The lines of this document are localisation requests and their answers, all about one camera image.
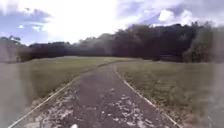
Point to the grass field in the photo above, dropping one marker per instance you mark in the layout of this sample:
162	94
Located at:
50	73

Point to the dark wood of trees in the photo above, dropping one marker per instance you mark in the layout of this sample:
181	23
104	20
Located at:
150	43

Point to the grey asphalt path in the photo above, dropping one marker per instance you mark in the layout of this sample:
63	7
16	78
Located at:
100	96

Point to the dry grass verge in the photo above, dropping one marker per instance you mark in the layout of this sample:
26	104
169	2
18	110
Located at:
166	83

